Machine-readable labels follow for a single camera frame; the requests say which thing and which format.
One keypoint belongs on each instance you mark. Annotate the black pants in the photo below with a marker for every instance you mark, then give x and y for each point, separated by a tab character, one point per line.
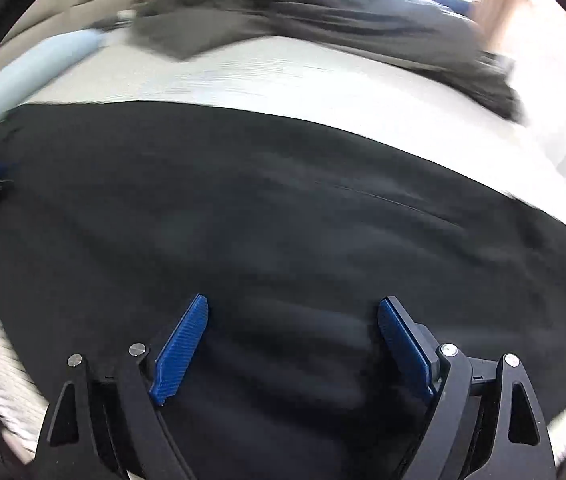
263	210

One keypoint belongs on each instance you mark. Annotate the bed with honeycomb sheet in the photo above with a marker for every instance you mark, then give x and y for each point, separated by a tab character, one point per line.
313	80

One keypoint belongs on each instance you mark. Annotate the dark grey duvet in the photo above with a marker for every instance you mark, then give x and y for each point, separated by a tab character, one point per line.
313	10

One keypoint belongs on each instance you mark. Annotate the brown curtain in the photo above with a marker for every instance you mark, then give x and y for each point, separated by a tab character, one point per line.
500	0

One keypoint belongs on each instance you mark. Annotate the light blue bolster pillow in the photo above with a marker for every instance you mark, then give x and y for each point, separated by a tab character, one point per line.
28	70

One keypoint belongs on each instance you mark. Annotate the beige padded headboard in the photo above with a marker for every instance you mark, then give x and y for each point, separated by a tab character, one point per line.
63	15

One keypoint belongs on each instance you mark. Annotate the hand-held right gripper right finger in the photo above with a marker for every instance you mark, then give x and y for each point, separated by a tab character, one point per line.
405	350

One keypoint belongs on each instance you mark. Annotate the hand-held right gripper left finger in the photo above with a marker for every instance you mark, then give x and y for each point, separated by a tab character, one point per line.
180	350

